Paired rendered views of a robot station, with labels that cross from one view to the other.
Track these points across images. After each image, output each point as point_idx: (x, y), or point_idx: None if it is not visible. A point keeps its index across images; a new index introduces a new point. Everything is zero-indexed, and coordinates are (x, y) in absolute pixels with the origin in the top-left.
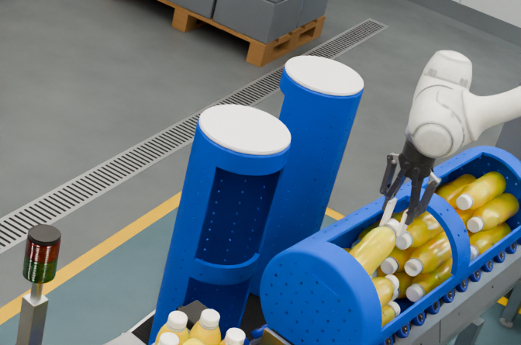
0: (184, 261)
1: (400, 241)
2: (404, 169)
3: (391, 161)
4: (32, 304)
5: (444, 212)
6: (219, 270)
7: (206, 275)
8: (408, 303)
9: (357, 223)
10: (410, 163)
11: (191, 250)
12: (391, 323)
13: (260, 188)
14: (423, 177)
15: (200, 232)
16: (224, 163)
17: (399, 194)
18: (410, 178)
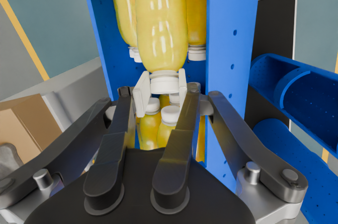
0: (313, 68)
1: (172, 109)
2: (169, 161)
3: (257, 166)
4: None
5: None
6: (291, 78)
7: (294, 72)
8: (155, 96)
9: (208, 24)
10: (154, 217)
11: (318, 71)
12: None
13: (322, 138)
14: (71, 182)
15: (328, 76)
16: None
17: (215, 162)
18: (139, 150)
